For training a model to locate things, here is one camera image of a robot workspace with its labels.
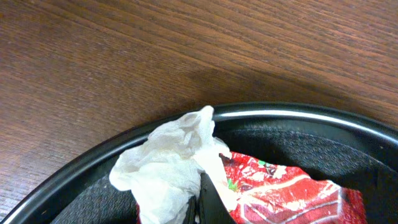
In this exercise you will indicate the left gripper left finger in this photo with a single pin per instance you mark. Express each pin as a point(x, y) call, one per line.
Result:
point(191, 211)

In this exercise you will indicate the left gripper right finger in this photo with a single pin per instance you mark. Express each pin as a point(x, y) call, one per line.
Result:
point(211, 207)

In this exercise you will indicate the white tissue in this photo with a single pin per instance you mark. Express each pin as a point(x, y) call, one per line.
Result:
point(164, 173)

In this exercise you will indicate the red snack wrapper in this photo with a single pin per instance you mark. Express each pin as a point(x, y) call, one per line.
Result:
point(270, 193)

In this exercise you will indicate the round black serving tray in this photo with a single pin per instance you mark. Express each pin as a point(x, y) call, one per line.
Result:
point(351, 150)

